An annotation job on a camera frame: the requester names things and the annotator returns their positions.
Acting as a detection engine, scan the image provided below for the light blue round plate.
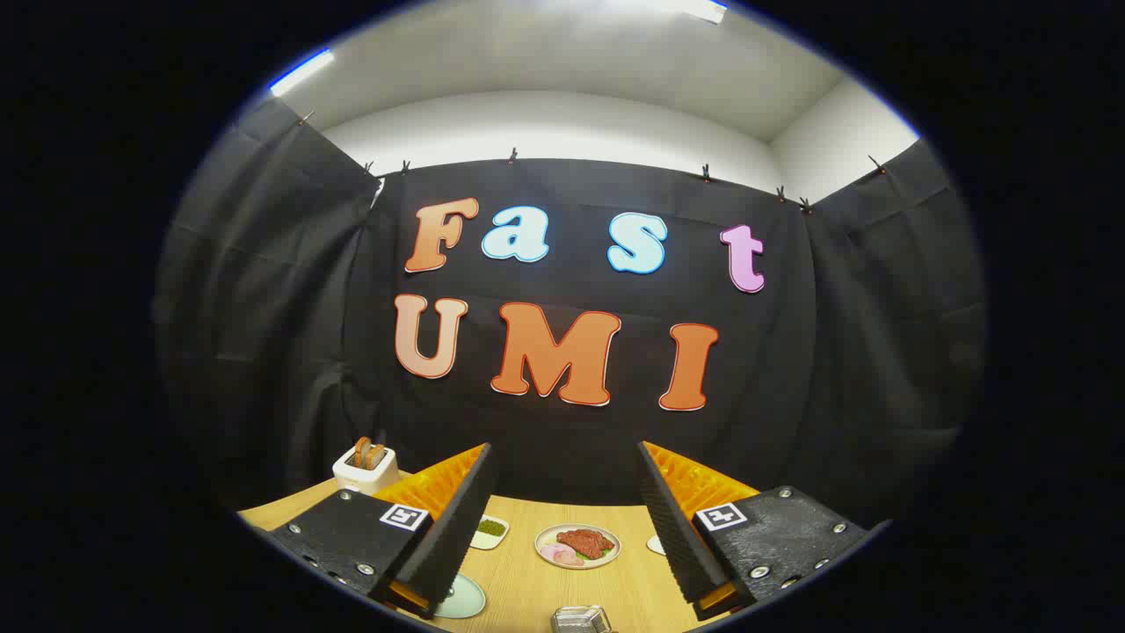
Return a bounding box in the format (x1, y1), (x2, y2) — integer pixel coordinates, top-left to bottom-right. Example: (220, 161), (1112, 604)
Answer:
(435, 573), (487, 620)

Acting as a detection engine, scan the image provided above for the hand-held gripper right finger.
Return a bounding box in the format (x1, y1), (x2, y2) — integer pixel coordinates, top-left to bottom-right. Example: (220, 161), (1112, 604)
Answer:
(637, 440), (889, 622)

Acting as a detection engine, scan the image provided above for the white divided dish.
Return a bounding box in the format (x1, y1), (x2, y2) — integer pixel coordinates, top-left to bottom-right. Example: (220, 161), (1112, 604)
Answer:
(470, 516), (511, 551)

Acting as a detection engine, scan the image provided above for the round white steak plate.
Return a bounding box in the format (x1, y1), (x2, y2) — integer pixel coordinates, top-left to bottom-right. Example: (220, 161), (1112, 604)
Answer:
(534, 524), (621, 571)

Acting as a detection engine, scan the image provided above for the metal wire basket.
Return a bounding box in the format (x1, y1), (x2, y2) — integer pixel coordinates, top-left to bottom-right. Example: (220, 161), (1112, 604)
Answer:
(550, 605), (613, 633)

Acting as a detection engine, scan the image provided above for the cream white toaster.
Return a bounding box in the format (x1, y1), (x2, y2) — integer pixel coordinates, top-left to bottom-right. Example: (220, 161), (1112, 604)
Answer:
(332, 444), (401, 495)

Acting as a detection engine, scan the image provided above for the brown grilled steak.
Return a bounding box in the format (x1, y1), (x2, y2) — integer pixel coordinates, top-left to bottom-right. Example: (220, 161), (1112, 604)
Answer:
(556, 528), (614, 560)

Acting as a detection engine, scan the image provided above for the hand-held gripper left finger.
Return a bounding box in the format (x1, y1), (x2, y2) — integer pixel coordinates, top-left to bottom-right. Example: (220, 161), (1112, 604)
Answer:
(264, 442), (500, 621)

